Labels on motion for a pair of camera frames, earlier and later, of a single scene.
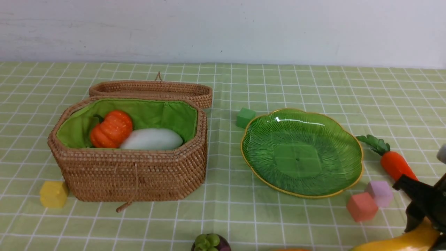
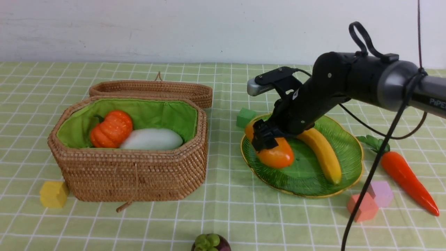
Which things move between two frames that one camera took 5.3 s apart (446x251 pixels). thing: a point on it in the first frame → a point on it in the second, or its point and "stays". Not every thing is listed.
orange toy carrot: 392,163 stays
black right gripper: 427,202 → 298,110
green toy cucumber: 87,122 stays
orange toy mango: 293,249 → 280,156
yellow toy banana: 420,238 → 327,156
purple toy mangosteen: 210,242 stays
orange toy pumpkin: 111,131 stays
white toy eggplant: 151,139 stays
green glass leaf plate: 302,153 stays
